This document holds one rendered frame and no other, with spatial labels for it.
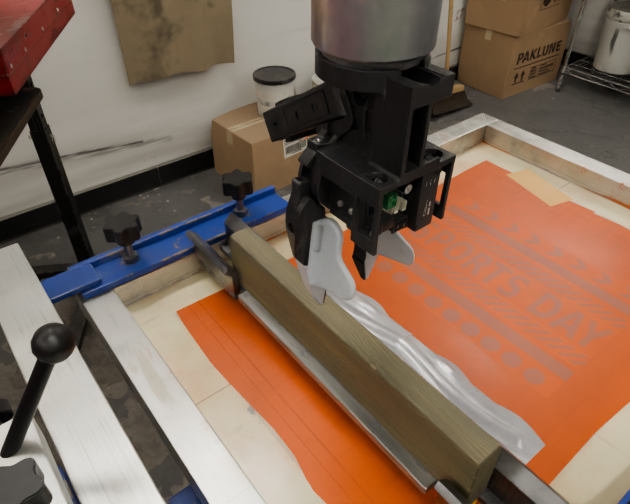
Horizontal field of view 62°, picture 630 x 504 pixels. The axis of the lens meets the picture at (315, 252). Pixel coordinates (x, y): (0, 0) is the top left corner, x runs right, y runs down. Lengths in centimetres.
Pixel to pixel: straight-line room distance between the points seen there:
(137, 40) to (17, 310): 192
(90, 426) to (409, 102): 36
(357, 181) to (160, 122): 235
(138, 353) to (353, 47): 41
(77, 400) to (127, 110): 214
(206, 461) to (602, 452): 38
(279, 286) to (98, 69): 202
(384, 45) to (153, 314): 47
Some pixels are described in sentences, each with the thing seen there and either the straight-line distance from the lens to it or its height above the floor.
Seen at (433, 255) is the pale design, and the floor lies 95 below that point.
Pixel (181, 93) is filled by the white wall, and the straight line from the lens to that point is 266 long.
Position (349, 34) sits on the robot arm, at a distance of 31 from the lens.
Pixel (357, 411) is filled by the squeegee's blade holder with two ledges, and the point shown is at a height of 99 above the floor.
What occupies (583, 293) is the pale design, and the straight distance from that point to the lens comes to 76.
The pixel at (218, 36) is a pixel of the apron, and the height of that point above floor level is 66.
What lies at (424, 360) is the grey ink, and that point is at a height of 96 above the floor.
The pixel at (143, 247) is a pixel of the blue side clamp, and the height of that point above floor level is 100.
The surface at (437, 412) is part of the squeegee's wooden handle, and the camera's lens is 45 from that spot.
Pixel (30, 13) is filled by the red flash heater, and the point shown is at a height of 110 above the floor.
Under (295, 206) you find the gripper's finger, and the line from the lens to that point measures 38.
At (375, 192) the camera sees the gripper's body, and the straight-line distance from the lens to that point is 32.
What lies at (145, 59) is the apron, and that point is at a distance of 247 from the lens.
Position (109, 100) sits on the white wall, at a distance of 253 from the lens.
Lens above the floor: 143
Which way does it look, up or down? 39 degrees down
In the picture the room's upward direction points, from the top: straight up
